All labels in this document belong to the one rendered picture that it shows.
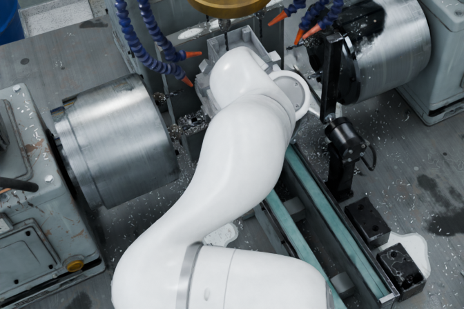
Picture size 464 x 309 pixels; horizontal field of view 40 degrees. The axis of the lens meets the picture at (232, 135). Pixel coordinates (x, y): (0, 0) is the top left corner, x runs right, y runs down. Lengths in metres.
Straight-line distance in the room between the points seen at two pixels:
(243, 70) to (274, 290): 0.39
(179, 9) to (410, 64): 0.53
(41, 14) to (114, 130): 1.54
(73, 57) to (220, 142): 1.30
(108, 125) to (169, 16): 0.35
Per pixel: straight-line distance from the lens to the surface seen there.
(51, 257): 1.36
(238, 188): 0.63
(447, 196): 1.58
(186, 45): 1.39
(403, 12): 1.44
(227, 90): 0.92
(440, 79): 1.57
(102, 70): 1.85
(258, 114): 0.66
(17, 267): 1.36
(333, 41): 1.22
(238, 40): 1.41
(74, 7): 2.72
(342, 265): 1.40
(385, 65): 1.42
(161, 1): 1.45
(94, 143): 1.24
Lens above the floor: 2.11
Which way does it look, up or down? 53 degrees down
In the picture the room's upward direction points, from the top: 6 degrees counter-clockwise
